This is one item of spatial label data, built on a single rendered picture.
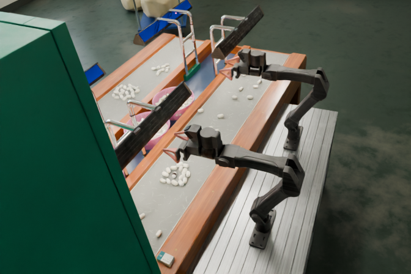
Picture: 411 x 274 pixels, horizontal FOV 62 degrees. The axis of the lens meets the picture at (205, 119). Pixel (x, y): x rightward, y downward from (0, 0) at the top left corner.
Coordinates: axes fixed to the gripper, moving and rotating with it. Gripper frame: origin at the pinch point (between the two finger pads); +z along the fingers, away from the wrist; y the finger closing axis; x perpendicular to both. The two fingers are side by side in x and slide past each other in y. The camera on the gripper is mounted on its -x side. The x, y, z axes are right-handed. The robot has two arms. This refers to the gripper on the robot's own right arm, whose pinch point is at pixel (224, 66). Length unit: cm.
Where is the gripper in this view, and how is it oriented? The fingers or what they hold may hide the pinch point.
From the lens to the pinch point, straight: 179.7
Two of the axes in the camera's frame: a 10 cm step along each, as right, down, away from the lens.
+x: 1.1, 7.7, 6.3
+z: -9.1, -1.7, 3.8
